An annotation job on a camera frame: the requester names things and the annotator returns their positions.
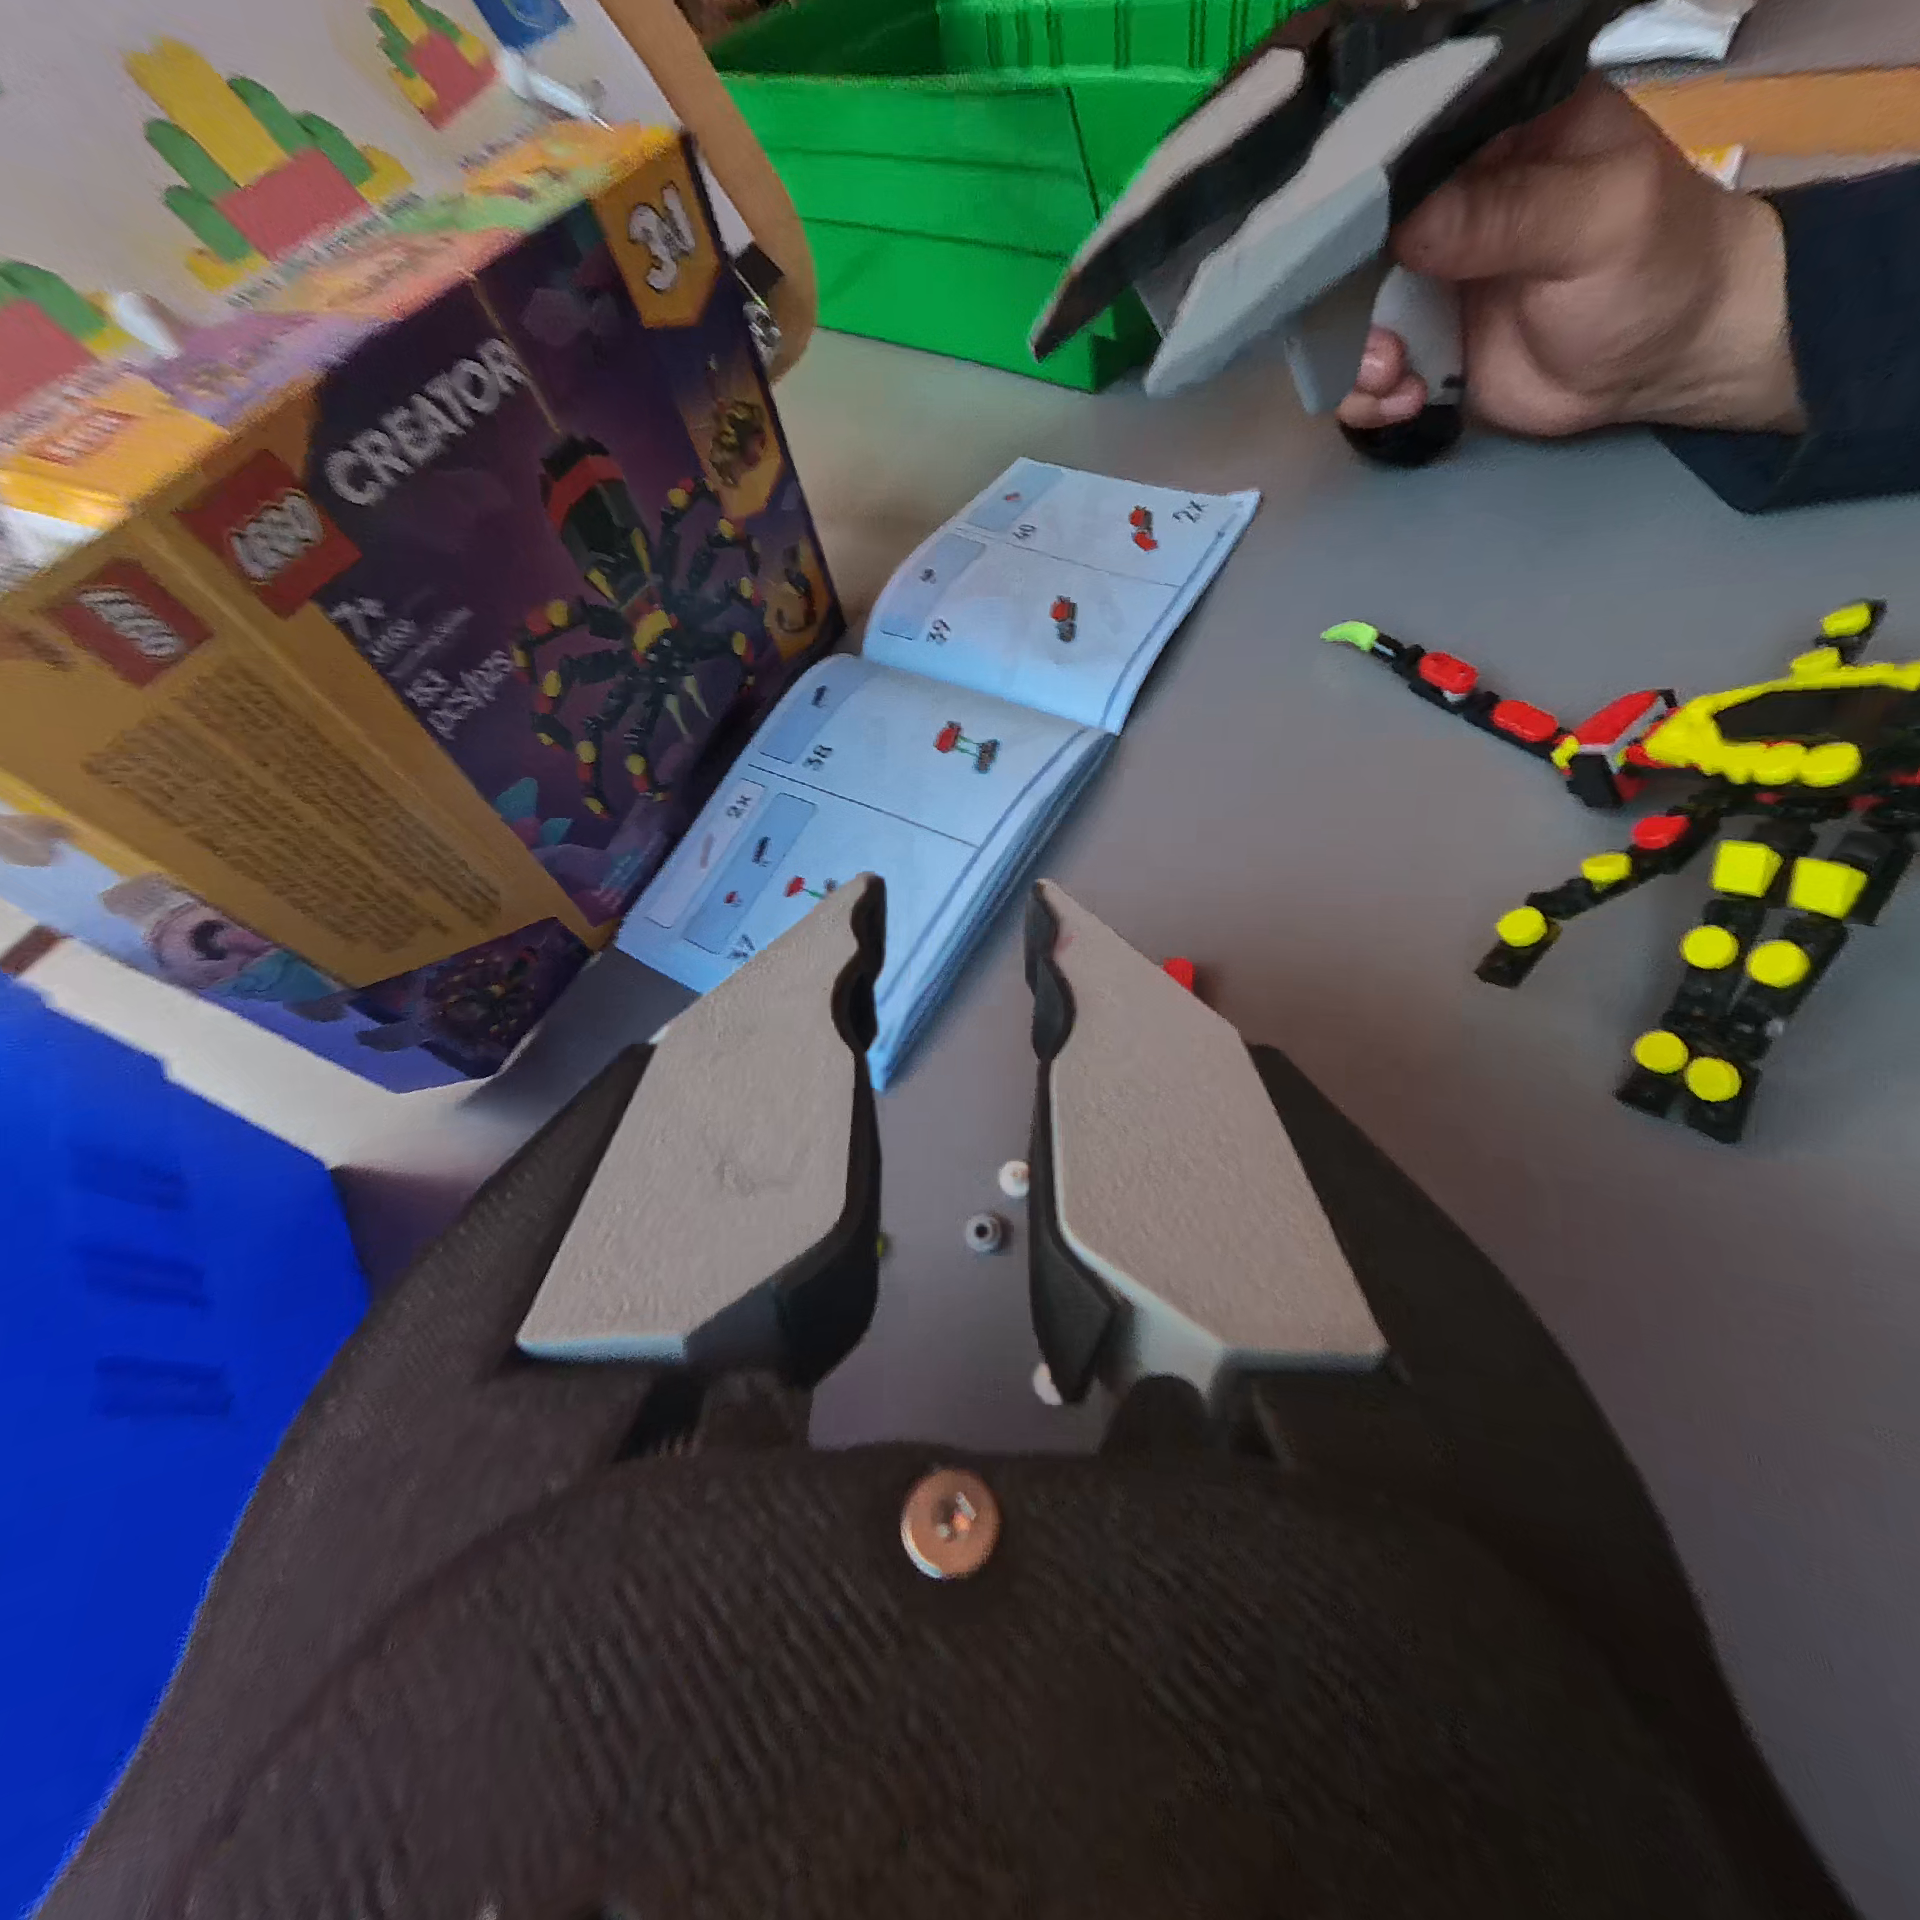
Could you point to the purple yellow lego box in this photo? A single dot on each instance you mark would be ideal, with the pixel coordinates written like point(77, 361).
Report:
point(449, 601)

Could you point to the person's right hand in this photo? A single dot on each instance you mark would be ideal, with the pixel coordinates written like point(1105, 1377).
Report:
point(1604, 285)

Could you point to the white crumpled paper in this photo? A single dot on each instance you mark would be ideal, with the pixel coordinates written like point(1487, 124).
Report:
point(1664, 29)

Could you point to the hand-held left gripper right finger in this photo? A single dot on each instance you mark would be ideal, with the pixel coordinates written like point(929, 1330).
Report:
point(1184, 1202)

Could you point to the printed instruction sheet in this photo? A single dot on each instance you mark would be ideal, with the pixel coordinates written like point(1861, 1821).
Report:
point(88, 90)

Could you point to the blue plastic bin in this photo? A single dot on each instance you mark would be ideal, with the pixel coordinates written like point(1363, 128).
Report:
point(152, 1426)

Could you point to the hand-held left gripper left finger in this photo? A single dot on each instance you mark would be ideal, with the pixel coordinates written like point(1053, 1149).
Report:
point(704, 1187)

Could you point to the black yellow lego creature model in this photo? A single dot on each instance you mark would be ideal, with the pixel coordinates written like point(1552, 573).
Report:
point(1741, 869)

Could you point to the lego instruction booklet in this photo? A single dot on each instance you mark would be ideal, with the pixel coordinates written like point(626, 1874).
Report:
point(960, 751)

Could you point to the green plastic bin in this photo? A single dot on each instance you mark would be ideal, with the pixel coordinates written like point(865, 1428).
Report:
point(932, 197)

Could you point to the person's right forearm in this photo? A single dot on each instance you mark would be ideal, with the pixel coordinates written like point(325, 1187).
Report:
point(1859, 347)

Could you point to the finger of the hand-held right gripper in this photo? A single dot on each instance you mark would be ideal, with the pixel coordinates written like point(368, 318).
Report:
point(1289, 255)
point(1184, 181)

